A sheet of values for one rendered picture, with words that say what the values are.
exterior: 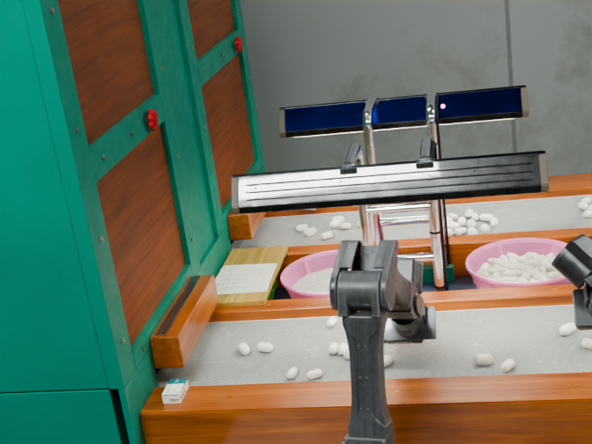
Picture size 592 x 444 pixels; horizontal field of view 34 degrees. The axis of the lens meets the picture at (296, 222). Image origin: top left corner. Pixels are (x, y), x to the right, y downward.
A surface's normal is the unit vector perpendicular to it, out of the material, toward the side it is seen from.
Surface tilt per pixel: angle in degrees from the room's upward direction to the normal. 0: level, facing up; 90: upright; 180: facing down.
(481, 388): 0
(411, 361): 0
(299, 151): 90
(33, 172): 90
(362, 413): 76
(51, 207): 90
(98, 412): 90
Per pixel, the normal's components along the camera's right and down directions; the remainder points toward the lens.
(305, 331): -0.13, -0.93
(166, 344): -0.15, 0.36
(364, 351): -0.31, 0.13
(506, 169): -0.20, -0.19
